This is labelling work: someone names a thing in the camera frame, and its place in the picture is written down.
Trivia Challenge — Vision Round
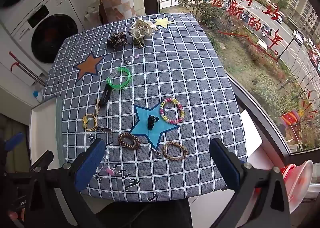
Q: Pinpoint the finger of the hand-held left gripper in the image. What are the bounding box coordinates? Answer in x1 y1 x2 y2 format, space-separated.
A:
30 150 55 168
4 132 25 152

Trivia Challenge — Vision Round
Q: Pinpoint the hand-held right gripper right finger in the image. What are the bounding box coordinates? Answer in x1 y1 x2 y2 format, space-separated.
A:
209 138 292 228

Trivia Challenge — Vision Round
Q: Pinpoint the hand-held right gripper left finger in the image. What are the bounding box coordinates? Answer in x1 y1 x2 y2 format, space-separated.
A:
24 138 107 228

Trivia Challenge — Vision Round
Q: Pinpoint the white tray with green rim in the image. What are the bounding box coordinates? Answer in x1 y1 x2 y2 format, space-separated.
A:
29 98 65 168

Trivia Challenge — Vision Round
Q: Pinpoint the brown spiral hair tie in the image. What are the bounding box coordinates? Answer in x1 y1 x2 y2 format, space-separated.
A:
118 132 141 149

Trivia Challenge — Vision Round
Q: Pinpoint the yellow flower hair tie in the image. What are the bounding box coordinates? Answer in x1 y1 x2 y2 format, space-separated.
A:
82 113 99 132

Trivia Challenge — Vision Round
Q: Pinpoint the brown braided bracelet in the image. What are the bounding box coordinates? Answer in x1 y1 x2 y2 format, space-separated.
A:
162 141 188 161

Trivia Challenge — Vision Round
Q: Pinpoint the black snap hair clip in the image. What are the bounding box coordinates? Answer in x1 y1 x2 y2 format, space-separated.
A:
98 84 113 106

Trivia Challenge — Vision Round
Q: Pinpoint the black claw clip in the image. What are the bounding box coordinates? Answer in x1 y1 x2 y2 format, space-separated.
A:
147 115 160 130

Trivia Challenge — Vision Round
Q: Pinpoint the multicolour spiral hair tie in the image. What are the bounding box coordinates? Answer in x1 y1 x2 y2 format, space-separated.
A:
159 98 185 125

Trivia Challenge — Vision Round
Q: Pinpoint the green plastic bracelet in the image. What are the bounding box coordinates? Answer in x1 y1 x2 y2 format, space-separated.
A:
107 66 132 90

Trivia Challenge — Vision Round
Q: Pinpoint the white paper sheet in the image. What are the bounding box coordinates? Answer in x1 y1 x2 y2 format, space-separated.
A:
241 109 263 156

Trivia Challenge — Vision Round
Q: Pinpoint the beige rabbit hair clip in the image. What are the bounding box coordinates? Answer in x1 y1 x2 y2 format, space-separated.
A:
94 98 102 120

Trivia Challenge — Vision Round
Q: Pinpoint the red plastic container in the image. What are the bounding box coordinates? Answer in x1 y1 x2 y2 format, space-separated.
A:
280 160 314 208

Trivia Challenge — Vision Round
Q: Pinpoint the colourful window decal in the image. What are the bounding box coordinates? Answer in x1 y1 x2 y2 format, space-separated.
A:
279 90 313 128

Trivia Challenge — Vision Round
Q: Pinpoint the grey checked star tablecloth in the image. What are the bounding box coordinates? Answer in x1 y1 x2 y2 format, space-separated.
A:
43 13 248 203

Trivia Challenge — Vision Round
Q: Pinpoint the white washing machine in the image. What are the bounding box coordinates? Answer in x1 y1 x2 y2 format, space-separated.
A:
0 0 87 87

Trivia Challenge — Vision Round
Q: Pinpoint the leopard print scrunchie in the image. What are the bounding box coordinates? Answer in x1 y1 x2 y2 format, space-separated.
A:
107 31 127 49

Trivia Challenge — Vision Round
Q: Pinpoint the white scrunchie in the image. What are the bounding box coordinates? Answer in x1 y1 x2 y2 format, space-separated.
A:
129 18 157 38

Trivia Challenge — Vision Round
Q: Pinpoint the brown umbrella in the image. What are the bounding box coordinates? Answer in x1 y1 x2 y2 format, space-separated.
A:
91 0 108 24

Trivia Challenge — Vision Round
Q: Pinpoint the red window lettering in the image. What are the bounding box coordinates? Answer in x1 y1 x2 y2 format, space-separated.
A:
180 0 284 61

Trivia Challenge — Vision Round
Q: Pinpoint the clear bead bracelet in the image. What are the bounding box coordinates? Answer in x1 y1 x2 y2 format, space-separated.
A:
93 148 116 183

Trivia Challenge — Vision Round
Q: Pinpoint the red handled mop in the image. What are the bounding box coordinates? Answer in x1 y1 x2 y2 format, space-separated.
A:
9 51 47 86

